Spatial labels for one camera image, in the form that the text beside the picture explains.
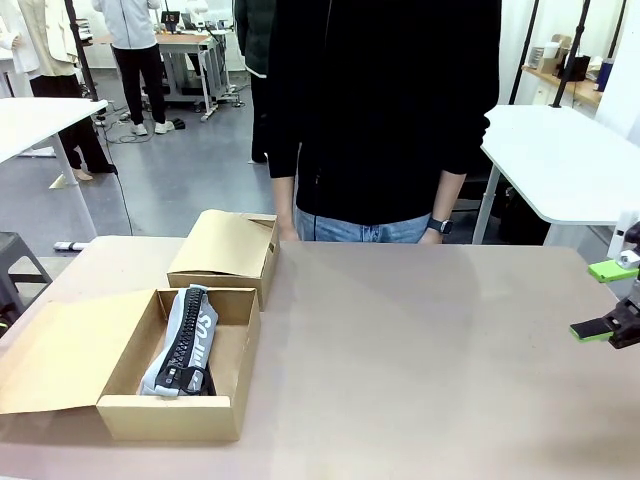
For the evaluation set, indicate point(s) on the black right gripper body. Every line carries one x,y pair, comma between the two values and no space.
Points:
627,320

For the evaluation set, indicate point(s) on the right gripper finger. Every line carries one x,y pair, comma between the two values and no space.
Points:
592,331
610,271

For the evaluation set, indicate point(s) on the cardboard box with lid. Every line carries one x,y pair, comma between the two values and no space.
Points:
225,250

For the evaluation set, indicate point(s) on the light blue pencil case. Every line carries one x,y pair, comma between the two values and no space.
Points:
192,325

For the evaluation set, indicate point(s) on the person's right forearm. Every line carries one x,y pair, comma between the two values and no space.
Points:
282,200

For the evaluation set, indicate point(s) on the person's left forearm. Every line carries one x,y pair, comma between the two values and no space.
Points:
447,195

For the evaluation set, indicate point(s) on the black box on shelf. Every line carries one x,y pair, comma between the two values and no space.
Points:
577,69

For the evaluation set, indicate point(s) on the large open cardboard box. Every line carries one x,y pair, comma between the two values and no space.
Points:
60,360

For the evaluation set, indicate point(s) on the person's left hand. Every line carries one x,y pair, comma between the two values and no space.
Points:
431,238

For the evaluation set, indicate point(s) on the person's right hand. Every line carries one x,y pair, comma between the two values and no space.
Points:
288,231

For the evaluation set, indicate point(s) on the white angular table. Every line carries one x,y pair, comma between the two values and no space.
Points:
560,155

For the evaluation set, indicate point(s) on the black wrist watch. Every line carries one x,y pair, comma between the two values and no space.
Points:
441,226

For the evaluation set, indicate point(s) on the wooden shelf board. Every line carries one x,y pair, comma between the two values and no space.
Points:
565,82

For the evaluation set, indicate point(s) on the dark blue bottle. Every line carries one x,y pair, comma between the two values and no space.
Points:
603,75

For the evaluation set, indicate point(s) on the black light stand pole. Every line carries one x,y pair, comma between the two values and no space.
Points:
572,55

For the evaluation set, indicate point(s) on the brown carton on shelf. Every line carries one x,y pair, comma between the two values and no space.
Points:
555,57

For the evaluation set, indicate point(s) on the thin black stand pole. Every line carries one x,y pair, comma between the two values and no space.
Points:
524,50

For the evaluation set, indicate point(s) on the person in black sweater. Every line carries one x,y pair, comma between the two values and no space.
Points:
390,100

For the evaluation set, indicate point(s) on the bystander in dark green jacket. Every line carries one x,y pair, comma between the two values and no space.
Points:
257,75

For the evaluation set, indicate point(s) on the background workbench with wood top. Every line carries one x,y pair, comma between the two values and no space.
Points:
192,55

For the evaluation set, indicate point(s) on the small monitor on workbench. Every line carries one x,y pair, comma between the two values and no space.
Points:
170,16

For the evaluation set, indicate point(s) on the bystander in white jacket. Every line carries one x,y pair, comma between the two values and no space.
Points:
135,55

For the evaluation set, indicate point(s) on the white roll on floor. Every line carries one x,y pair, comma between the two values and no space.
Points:
72,245

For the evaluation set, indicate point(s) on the black tripod pole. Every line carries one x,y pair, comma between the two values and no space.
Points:
82,55

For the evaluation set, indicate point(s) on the grey metal stool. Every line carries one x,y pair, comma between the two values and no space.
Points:
20,260

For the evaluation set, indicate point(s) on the white table with leg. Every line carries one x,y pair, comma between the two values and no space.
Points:
35,120

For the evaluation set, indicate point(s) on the bystander in cream jacket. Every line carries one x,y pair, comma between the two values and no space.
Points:
45,45

